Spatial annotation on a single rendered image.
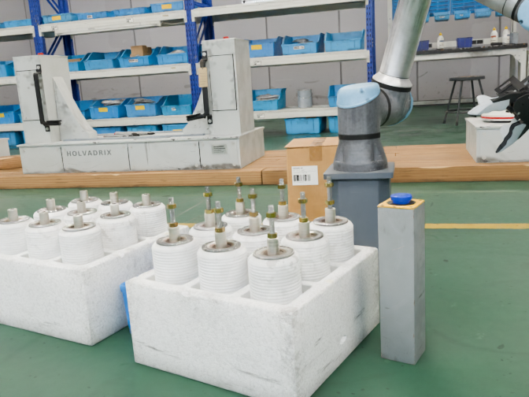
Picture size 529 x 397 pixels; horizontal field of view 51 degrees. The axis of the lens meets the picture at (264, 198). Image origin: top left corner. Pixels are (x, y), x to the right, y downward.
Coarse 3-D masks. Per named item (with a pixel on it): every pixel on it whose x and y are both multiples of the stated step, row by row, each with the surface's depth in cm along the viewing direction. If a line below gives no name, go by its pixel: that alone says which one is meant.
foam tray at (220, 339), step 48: (144, 288) 110; (192, 288) 106; (336, 288) 106; (144, 336) 113; (192, 336) 105; (240, 336) 99; (288, 336) 93; (336, 336) 107; (240, 384) 101; (288, 384) 95
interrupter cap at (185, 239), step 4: (164, 236) 116; (168, 236) 116; (180, 236) 115; (184, 236) 115; (188, 236) 115; (192, 236) 114; (156, 240) 113; (160, 240) 113; (164, 240) 113; (168, 240) 114; (180, 240) 113; (184, 240) 112; (188, 240) 111; (192, 240) 113; (160, 244) 111; (164, 244) 110; (168, 244) 110; (172, 244) 110; (176, 244) 110; (180, 244) 110
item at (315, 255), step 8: (288, 240) 108; (320, 240) 107; (328, 240) 109; (296, 248) 106; (304, 248) 106; (312, 248) 106; (320, 248) 107; (328, 248) 110; (304, 256) 106; (312, 256) 106; (320, 256) 107; (328, 256) 109; (304, 264) 107; (312, 264) 107; (320, 264) 108; (328, 264) 110; (304, 272) 107; (312, 272) 107; (320, 272) 108; (328, 272) 110; (312, 280) 107
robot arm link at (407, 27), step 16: (400, 0) 151; (416, 0) 147; (400, 16) 151; (416, 16) 149; (400, 32) 152; (416, 32) 151; (400, 48) 153; (416, 48) 155; (384, 64) 157; (400, 64) 155; (384, 80) 157; (400, 80) 156; (400, 96) 157; (400, 112) 160
